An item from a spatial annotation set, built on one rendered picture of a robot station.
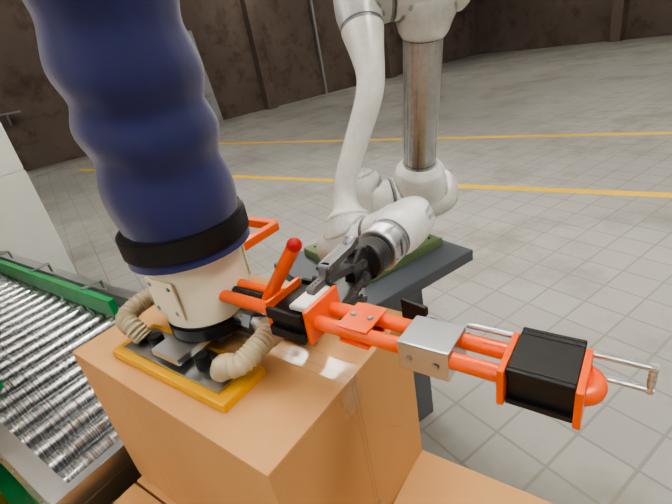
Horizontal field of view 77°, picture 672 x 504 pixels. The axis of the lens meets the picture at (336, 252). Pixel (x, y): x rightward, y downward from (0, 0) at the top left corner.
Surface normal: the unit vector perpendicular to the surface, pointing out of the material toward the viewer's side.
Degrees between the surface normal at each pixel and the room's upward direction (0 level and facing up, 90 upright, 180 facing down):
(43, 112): 90
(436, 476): 0
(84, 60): 77
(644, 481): 0
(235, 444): 0
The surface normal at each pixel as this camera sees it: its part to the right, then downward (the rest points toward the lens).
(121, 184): -0.16, 0.18
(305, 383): -0.17, -0.88
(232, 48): 0.57, 0.28
